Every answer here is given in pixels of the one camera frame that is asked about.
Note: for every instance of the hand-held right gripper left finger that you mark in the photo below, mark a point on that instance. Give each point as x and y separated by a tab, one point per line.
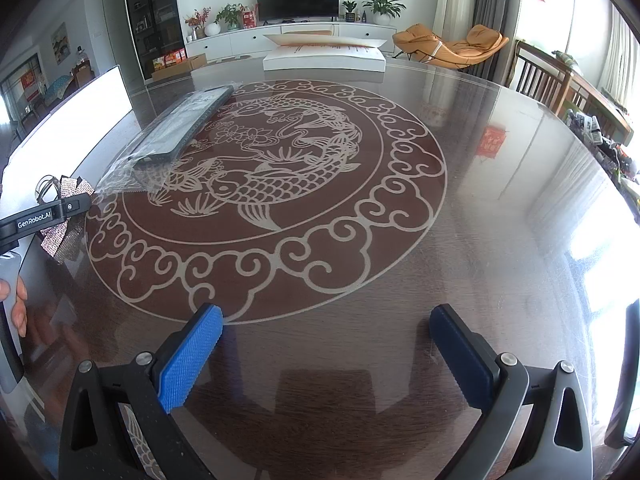
190	355

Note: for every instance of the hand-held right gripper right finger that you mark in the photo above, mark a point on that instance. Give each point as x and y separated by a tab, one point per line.
460	350

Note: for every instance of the rhinestone bow hair clip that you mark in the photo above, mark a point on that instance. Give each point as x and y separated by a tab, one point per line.
60	242

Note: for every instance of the person's left hand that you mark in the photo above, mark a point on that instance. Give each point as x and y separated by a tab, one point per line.
21	310

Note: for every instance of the transparent plastic hair clip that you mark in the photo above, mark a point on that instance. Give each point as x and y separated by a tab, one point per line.
42	185

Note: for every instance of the white board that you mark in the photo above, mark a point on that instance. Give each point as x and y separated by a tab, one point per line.
75	115

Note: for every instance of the dark chair back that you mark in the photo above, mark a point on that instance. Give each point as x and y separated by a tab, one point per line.
627	375

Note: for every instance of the black keyboard in plastic bag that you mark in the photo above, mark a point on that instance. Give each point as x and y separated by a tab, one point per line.
180	120

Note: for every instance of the cardboard boxes with snacks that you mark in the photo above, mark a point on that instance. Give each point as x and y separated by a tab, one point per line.
175	62

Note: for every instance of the black glass display cabinet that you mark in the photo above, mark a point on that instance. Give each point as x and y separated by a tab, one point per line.
152	20

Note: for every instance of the cluttered small items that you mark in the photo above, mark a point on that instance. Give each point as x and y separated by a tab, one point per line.
615	155

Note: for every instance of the red flowers in vase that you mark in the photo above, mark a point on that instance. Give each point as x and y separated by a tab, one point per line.
196	22

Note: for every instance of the round white vase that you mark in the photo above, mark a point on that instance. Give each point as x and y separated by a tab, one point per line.
212	30

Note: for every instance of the white television cabinet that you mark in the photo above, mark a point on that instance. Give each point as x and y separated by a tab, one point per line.
240	45

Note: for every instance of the dark wooden chair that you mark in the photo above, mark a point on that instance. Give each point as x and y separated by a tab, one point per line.
537	77
597	100

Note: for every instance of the bushy green potted plant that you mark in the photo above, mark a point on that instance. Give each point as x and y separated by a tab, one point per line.
230	16

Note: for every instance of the red gift box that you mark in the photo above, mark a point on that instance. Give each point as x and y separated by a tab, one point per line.
250	19

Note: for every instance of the orange lounge chair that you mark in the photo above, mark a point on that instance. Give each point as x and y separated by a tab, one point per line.
465	49

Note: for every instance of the black television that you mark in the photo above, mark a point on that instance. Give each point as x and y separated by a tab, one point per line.
297	0

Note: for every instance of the grey curtain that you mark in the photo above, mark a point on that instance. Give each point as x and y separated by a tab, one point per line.
485	5

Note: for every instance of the large green potted plant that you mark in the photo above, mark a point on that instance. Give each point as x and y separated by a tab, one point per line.
382	6

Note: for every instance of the small green potted plant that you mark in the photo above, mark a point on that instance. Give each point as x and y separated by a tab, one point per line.
349	10

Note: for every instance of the framed wall picture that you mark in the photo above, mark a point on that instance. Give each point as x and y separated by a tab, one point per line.
59	44

